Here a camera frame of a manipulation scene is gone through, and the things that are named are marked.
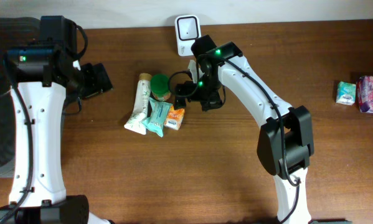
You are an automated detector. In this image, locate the orange small tissue pack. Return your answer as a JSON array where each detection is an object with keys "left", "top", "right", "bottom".
[{"left": 164, "top": 106, "right": 185, "bottom": 130}]

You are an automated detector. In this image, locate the teal wet wipes pack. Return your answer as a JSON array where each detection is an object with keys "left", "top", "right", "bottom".
[{"left": 142, "top": 98, "right": 172, "bottom": 137}]

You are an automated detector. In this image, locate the green lid jar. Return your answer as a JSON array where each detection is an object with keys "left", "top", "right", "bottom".
[{"left": 151, "top": 74, "right": 171, "bottom": 101}]

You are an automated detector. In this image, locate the white floral tube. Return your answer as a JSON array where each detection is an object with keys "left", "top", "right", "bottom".
[{"left": 124, "top": 73, "right": 152, "bottom": 135}]

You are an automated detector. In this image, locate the small teal gum box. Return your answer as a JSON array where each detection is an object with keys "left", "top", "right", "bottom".
[{"left": 336, "top": 82, "right": 356, "bottom": 105}]

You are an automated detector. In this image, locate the red purple tissue pack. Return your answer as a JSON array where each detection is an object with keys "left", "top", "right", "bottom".
[{"left": 357, "top": 76, "right": 373, "bottom": 113}]

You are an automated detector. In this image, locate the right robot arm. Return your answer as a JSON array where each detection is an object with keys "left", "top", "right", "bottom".
[{"left": 173, "top": 35, "right": 314, "bottom": 223}]

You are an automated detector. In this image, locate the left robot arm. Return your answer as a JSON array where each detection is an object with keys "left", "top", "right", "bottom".
[{"left": 0, "top": 16, "right": 113, "bottom": 224}]

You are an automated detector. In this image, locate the white barcode scanner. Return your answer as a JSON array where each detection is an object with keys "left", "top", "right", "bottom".
[{"left": 174, "top": 15, "right": 201, "bottom": 57}]

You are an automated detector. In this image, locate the grey plastic mesh basket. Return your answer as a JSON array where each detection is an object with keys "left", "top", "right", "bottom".
[{"left": 0, "top": 17, "right": 40, "bottom": 178}]

